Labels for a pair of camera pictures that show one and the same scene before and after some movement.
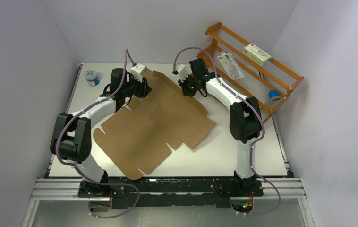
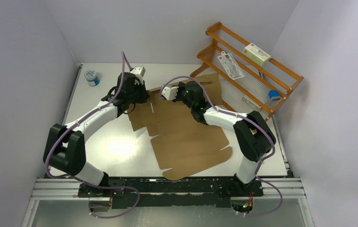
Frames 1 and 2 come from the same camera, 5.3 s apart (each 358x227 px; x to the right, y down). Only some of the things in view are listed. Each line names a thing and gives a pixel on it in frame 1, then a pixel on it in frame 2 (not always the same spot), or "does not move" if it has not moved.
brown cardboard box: [140, 138] -> [180, 143]
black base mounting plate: [167, 192] does not move
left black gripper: [144, 89] does not move
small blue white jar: [91, 76] does not move
